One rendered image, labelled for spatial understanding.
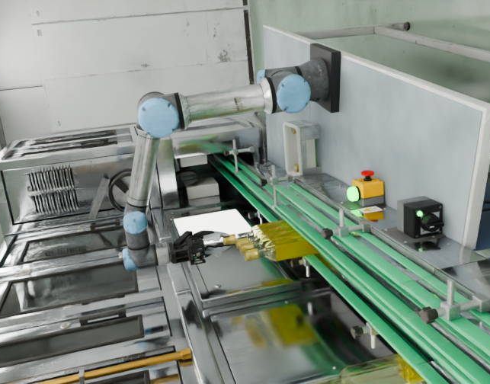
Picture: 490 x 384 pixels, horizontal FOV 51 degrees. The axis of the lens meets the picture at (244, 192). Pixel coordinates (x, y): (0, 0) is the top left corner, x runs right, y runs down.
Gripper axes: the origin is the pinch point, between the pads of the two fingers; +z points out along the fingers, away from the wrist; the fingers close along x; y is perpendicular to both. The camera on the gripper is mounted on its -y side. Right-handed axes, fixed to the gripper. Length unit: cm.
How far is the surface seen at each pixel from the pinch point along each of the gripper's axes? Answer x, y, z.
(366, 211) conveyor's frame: 20, 35, 36
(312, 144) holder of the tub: 25, -19, 40
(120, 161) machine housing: 4, -99, -34
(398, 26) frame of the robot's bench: 60, -82, 111
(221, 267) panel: -12.9, -3.8, -1.8
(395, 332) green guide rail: 4, 70, 27
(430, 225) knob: 27, 63, 39
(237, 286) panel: -11.1, 13.7, 0.2
